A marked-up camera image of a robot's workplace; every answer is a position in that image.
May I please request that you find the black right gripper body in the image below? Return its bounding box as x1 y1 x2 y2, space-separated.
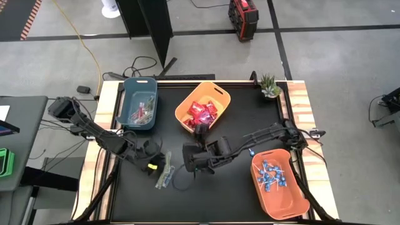
182 137 219 175

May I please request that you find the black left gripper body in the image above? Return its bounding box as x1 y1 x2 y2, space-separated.
134 139 167 176

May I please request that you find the green sour straws candy pack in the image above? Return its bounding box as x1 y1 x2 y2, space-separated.
145 95 156 114
139 109 154 125
161 151 173 178

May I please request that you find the purple Skittles candy packet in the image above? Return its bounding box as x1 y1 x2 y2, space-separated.
197 111 213 125

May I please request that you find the yellow plastic bin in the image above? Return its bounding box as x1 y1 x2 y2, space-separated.
174 81 232 134

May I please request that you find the red sour straws candy pack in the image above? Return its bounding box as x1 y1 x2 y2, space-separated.
136 101 147 119
129 109 141 124

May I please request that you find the blue-grey plastic bin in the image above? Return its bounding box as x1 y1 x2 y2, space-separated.
114 76 159 131

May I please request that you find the small potted succulent plant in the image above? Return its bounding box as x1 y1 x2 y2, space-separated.
258 73 282 99

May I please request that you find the orange plastic bin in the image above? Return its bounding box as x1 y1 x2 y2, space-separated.
249 148 311 221

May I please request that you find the black partition panel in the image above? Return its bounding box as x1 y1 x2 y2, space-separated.
114 0 178 78

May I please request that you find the red and black toolbox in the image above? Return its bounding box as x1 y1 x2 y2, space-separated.
227 0 259 43

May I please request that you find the grey desk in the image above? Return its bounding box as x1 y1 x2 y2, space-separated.
0 96 49 193

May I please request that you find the green case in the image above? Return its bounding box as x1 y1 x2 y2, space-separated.
0 148 16 178

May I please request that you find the dark tablet device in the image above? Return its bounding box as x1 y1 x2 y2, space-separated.
0 120 21 137

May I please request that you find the white fan base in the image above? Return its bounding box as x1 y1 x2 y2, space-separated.
100 0 121 19

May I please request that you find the white paper sheet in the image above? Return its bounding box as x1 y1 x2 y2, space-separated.
0 105 11 122

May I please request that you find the black equipment stand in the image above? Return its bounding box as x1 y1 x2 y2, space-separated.
367 86 400 128

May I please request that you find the black orange-striped floor mat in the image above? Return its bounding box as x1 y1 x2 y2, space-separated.
0 0 43 42

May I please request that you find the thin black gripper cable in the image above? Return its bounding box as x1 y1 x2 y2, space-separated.
171 161 197 193

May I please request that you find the black frame strut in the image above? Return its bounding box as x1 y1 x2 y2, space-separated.
290 159 337 223
72 156 121 223

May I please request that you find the black floor cable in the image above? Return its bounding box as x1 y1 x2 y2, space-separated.
101 56 158 81

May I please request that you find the yellow cable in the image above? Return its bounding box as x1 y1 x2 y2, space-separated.
51 0 103 97

